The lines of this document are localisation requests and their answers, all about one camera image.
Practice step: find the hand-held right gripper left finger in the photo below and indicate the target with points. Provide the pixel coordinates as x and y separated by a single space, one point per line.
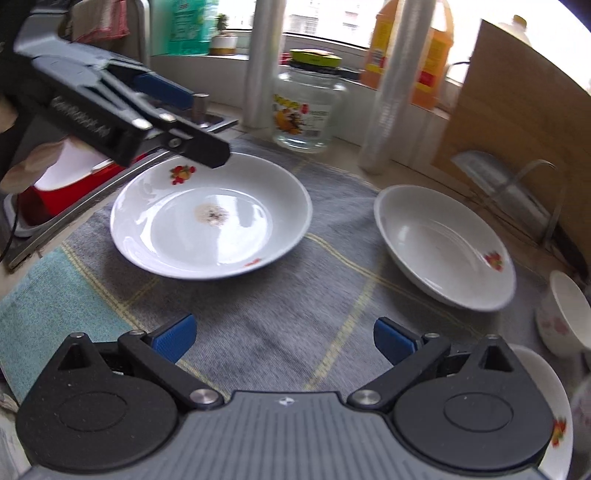
178 337

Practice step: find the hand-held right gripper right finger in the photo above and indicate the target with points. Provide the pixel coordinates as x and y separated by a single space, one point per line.
392 341

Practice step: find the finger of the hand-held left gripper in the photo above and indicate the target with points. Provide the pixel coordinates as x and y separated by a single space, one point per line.
203 147
161 90

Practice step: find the white plate fruit print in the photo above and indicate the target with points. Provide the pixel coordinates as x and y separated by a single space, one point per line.
240 221
429 240
554 397

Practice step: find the person's left hand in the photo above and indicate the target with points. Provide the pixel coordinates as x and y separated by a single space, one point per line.
32 164

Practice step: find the stainless steel sink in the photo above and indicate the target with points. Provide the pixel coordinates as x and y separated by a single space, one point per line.
217 121

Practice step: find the metal sink knob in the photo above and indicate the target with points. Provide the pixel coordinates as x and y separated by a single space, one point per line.
201 108

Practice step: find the green detergent bottle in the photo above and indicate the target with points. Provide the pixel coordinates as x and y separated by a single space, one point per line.
191 27

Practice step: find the small potted plant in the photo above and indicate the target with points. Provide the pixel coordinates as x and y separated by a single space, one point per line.
224 41

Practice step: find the red checked towel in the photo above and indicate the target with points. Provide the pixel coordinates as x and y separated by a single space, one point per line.
106 18

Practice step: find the grey checked cloth mat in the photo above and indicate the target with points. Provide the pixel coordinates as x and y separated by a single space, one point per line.
277 314

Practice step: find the white and red colander basket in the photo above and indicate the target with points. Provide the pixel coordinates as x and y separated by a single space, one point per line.
55 196

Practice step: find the plastic wrap roll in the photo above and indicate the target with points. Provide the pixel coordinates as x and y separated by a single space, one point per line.
392 92
263 60

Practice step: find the glass jar green lid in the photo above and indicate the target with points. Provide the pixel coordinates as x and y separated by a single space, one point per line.
300 92

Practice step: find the grey rimmed dark red tub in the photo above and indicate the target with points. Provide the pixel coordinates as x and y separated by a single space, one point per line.
64 213

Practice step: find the steel cleaver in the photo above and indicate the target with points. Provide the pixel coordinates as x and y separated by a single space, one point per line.
489 177

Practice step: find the orange liquid bottle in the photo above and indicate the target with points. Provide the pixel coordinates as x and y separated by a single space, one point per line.
434 60

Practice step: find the wooden cutting board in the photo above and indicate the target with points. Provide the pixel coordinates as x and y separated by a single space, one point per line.
517 92

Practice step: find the white bottle yellow cap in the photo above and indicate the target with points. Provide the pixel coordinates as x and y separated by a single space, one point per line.
519 27

